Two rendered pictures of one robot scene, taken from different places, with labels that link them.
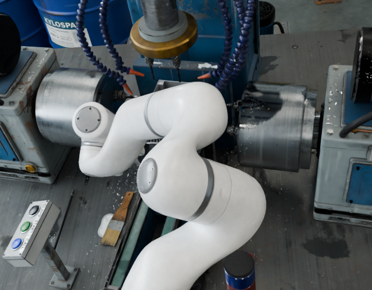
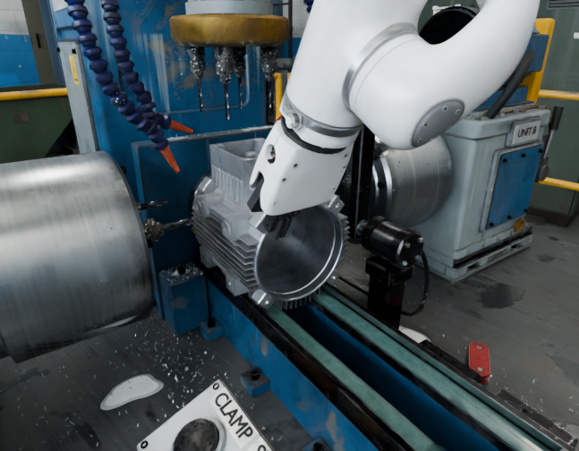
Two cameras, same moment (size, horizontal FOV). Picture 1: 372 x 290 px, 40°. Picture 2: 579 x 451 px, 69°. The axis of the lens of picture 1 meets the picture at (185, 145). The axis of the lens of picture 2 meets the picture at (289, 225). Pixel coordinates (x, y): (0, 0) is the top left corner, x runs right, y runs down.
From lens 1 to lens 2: 118 cm
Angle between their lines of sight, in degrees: 51
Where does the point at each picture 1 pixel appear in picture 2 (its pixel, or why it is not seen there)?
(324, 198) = (464, 239)
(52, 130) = (20, 288)
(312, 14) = not seen: hidden behind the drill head
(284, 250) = (481, 321)
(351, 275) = (554, 302)
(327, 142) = (483, 129)
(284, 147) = (435, 165)
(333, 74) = not seen: hidden behind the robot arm
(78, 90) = (71, 170)
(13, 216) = not seen: outside the picture
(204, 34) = (215, 106)
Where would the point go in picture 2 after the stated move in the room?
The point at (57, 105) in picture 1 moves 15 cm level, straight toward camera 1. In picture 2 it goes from (26, 211) to (146, 226)
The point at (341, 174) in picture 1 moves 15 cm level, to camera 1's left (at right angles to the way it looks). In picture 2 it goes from (483, 184) to (468, 206)
